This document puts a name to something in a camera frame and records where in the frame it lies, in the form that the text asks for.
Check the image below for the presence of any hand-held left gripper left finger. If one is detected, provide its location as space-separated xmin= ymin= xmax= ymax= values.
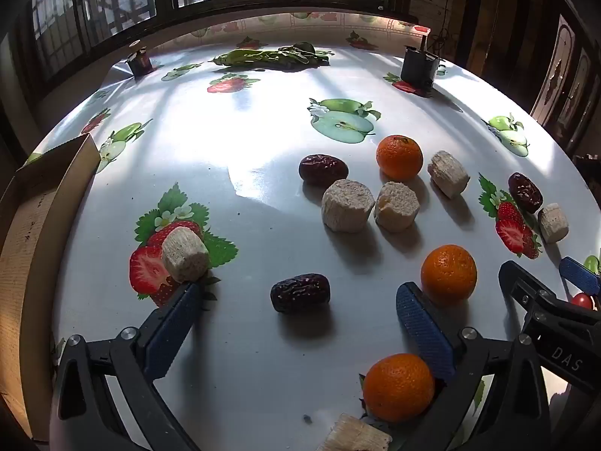
xmin=49 ymin=281 xmax=207 ymax=451

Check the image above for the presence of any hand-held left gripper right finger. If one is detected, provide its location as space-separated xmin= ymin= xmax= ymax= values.
xmin=396 ymin=282 xmax=552 ymax=451

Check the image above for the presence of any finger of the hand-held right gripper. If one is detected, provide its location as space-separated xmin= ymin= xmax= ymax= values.
xmin=559 ymin=256 xmax=601 ymax=297
xmin=498 ymin=260 xmax=555 ymax=322

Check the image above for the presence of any beige sugarcane piece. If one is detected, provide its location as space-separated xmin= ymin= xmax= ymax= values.
xmin=427 ymin=150 xmax=471 ymax=199
xmin=317 ymin=413 xmax=393 ymax=451
xmin=374 ymin=181 xmax=421 ymax=233
xmin=322 ymin=179 xmax=376 ymax=233
xmin=162 ymin=227 xmax=210 ymax=283
xmin=538 ymin=203 xmax=570 ymax=244

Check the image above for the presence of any orange mandarin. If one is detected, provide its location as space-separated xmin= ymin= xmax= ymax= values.
xmin=376 ymin=135 xmax=424 ymax=182
xmin=421 ymin=244 xmax=478 ymax=305
xmin=362 ymin=353 xmax=436 ymax=424

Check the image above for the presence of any dark red date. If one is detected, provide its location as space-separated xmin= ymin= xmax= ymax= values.
xmin=271 ymin=273 xmax=331 ymax=314
xmin=508 ymin=172 xmax=544 ymax=214
xmin=299 ymin=154 xmax=349 ymax=186

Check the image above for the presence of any cardboard box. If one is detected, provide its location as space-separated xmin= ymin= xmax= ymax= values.
xmin=0 ymin=134 xmax=101 ymax=442

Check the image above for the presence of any fruit print tablecloth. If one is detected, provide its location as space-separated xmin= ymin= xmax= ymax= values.
xmin=23 ymin=12 xmax=601 ymax=451

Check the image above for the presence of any ornate glass door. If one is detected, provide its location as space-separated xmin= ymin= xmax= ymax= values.
xmin=530 ymin=14 xmax=601 ymax=151

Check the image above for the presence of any black pot right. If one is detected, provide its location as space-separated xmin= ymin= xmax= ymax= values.
xmin=400 ymin=33 xmax=446 ymax=93

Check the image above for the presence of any green leafy vegetable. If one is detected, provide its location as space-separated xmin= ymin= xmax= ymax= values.
xmin=210 ymin=42 xmax=334 ymax=72

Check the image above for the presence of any dark framed window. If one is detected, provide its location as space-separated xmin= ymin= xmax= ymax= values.
xmin=19 ymin=0 xmax=414 ymax=83

